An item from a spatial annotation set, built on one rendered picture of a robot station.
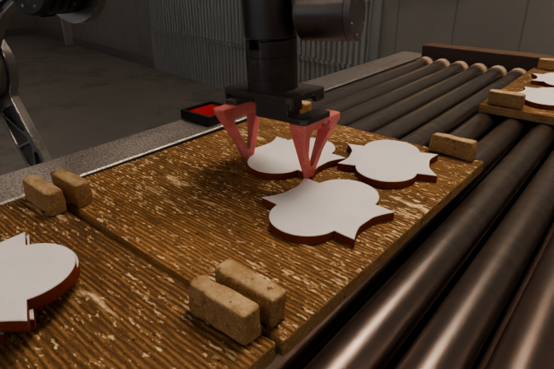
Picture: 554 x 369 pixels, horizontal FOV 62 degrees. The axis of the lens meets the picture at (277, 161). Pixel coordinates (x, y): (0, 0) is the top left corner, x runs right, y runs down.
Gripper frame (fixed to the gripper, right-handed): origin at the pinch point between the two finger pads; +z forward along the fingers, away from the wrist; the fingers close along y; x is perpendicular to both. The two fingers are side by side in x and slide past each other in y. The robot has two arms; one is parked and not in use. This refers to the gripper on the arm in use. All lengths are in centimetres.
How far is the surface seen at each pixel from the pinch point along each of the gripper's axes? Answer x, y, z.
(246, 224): 11.2, -5.6, 1.7
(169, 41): -276, 402, 40
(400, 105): -41.8, 4.9, 3.5
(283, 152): -3.6, 2.1, 0.5
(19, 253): 29.1, 1.1, -1.8
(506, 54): -95, 1, 1
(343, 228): 6.9, -14.1, 1.2
